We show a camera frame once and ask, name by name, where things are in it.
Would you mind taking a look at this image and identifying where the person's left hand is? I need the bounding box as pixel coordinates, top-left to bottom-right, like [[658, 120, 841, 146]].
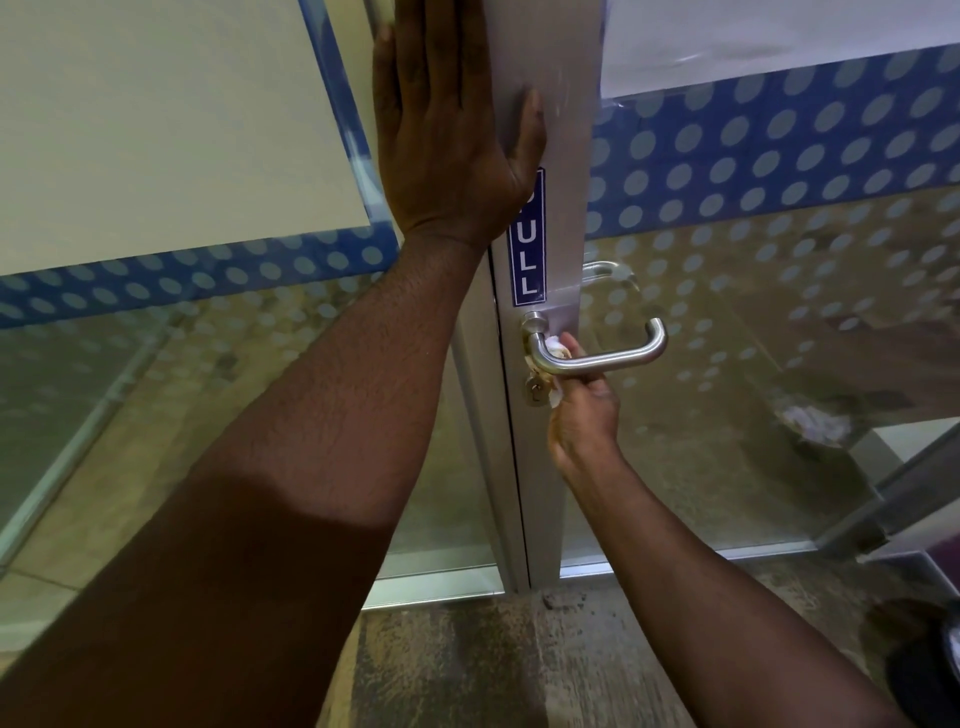
[[372, 0, 547, 255]]

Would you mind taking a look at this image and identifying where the person's right hand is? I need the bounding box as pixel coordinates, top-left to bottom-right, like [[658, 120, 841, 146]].
[[545, 332, 625, 481]]

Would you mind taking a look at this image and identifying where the brass door handle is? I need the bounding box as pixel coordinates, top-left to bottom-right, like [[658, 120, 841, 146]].
[[521, 310, 670, 379]]

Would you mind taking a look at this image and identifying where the white wet wipe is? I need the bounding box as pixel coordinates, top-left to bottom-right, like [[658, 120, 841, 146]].
[[524, 335, 577, 411]]

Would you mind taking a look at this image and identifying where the glass door with metal frame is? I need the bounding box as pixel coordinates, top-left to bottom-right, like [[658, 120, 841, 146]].
[[479, 0, 960, 594]]

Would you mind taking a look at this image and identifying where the person's right forearm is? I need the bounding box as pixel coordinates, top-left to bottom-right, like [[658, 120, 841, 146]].
[[562, 449, 913, 728]]

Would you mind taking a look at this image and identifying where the blue PULL sign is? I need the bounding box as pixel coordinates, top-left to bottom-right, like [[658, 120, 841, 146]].
[[508, 167, 548, 309]]

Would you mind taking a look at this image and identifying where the white paper sheet on partition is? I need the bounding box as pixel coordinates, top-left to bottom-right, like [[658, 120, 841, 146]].
[[0, 0, 375, 277]]

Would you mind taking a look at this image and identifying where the black waste bin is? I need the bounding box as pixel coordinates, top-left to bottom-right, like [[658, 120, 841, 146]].
[[884, 603, 960, 728]]

